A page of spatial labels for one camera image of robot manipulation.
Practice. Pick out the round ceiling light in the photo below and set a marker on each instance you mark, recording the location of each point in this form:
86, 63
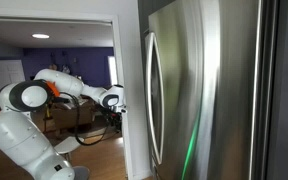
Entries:
40, 35

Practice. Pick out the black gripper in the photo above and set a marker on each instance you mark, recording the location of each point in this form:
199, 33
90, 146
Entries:
113, 117

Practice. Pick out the white panel room door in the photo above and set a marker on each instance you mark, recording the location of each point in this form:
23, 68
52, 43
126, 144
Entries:
4, 75

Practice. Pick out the orange clip on arm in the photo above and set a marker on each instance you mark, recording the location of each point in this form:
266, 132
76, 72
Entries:
53, 88

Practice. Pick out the white doorway frame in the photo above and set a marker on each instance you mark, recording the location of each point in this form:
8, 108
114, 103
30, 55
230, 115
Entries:
118, 50

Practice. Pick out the brown wooden furniture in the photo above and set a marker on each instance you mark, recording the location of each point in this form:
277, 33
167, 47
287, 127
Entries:
67, 116

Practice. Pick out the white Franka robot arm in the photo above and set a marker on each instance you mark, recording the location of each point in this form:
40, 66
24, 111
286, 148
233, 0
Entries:
20, 136

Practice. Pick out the stainless fridge door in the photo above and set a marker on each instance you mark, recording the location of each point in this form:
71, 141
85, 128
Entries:
210, 86

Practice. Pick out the bright window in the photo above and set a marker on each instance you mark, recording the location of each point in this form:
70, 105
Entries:
112, 70

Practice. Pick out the white chair seat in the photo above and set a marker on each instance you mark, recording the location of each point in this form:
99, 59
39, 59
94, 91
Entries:
68, 145

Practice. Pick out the grey round base plate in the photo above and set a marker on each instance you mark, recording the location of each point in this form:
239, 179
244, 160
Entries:
81, 173

